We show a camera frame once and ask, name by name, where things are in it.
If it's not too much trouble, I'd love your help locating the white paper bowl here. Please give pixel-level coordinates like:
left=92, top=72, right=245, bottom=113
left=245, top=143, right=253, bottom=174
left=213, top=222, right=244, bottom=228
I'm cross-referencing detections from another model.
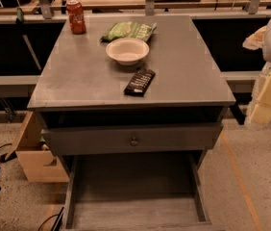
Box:
left=106, top=38, right=150, bottom=65

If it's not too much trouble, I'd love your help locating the green chip bag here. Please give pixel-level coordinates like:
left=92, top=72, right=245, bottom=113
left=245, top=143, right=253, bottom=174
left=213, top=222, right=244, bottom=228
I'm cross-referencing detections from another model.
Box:
left=100, top=21, right=157, bottom=42

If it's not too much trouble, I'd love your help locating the red soda can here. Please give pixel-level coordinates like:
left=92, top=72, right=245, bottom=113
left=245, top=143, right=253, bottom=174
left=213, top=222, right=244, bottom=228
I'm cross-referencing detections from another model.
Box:
left=66, top=0, right=86, bottom=34

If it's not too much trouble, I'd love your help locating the open grey middle drawer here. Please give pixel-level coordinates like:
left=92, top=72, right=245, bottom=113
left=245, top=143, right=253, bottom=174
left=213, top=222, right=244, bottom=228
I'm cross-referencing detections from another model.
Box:
left=62, top=152, right=225, bottom=231

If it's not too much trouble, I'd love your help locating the grey top drawer with knob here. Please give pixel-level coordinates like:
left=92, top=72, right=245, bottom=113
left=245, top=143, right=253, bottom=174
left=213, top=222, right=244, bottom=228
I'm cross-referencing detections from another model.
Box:
left=42, top=123, right=222, bottom=156

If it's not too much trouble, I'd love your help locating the grey wooden drawer cabinet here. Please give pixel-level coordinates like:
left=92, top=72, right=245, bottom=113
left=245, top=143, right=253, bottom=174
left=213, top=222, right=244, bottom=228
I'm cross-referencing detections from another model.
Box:
left=26, top=14, right=236, bottom=175

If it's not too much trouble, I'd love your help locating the black rxbar chocolate bar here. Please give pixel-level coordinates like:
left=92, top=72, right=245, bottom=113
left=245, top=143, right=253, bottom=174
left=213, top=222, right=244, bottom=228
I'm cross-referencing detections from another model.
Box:
left=124, top=68, right=156, bottom=96

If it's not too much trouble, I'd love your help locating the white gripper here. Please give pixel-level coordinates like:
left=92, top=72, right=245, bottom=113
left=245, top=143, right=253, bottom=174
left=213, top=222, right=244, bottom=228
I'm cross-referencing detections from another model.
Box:
left=242, top=26, right=271, bottom=125

